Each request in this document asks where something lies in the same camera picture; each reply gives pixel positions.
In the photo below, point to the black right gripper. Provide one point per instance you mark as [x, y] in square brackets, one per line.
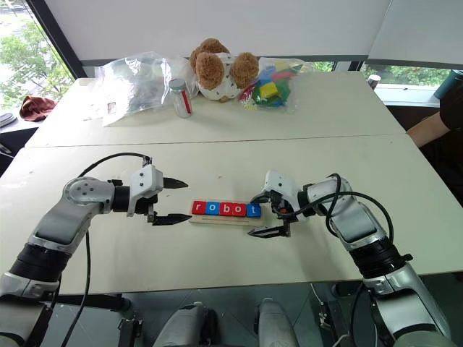
[278, 206]

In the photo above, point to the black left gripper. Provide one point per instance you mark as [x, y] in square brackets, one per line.
[146, 206]

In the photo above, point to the red letter tile o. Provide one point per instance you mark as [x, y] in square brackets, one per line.
[239, 210]

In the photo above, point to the red letter tile b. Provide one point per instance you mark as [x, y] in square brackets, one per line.
[226, 209]

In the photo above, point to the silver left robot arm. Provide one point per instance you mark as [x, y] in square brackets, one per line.
[58, 224]

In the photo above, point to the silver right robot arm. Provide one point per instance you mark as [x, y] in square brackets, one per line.
[358, 217]

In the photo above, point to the person's bare forearm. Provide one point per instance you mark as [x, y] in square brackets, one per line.
[427, 130]

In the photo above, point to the red letter tile r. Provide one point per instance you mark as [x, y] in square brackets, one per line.
[199, 208]

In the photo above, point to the wooden letter tray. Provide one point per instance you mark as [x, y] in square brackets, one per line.
[224, 221]

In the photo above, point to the blue letter tile o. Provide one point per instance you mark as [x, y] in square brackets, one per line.
[212, 209]

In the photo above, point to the grey rounded robot housing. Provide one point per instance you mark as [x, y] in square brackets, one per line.
[184, 325]
[275, 323]

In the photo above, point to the bag of coloured blocks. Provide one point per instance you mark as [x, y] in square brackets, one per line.
[275, 90]

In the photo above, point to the glass jar with red label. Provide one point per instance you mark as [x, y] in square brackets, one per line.
[179, 103]

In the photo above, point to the clear crumpled plastic bag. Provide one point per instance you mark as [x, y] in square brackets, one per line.
[141, 83]

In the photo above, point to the brown white teddy bear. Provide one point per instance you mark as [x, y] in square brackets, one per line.
[217, 72]

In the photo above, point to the red-brown cloth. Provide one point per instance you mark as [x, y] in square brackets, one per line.
[36, 107]

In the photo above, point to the white paper cup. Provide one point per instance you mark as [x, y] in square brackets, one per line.
[374, 81]

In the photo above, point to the grey flat object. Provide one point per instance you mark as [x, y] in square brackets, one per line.
[7, 120]

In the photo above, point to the black window pillar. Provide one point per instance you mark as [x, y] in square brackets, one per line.
[56, 36]

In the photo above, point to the dark teal bottle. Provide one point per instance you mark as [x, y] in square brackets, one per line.
[448, 85]

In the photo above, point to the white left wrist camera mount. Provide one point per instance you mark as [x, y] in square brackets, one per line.
[144, 180]

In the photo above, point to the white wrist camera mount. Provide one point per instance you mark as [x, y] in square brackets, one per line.
[144, 180]
[280, 184]

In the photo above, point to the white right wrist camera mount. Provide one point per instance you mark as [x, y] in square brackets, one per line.
[280, 184]

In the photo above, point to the black table frame bar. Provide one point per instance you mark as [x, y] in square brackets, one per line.
[94, 301]

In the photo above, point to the black table leg bracket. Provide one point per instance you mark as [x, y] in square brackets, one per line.
[334, 323]
[129, 332]

